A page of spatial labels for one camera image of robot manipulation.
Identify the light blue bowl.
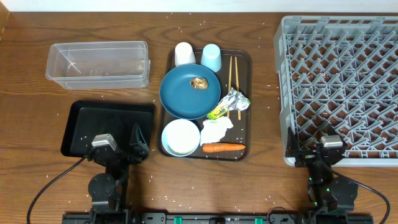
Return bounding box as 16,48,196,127
161,119,200,157

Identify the dark blue plate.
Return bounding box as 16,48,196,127
159,64,221,119

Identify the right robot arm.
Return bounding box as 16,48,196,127
285,126,358,223

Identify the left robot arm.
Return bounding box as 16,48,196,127
87,123,149,223

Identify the black waste tray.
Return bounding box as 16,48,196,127
60,101,154,157

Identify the grey dishwasher rack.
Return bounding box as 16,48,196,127
274,16,397,167

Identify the orange carrot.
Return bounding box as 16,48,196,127
202,143,246,153

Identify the left wooden chopstick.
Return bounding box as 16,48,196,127
227,56,233,118

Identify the wooden chopstick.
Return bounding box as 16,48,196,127
234,57,241,120
227,56,233,118

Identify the foil snack wrapper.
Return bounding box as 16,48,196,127
206,88,251,119

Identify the crumpled white tissue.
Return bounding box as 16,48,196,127
200,116,233,146

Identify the clear plastic bin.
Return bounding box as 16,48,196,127
45,41,150,90

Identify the right wooden chopstick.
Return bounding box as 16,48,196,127
234,57,241,120

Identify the brown food scrap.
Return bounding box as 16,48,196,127
190,77,209,90

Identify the white plastic cup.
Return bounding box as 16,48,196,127
175,42,196,67

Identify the light blue plastic cup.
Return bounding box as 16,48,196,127
201,44,222,72

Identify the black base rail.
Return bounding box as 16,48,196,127
62,213,374,224

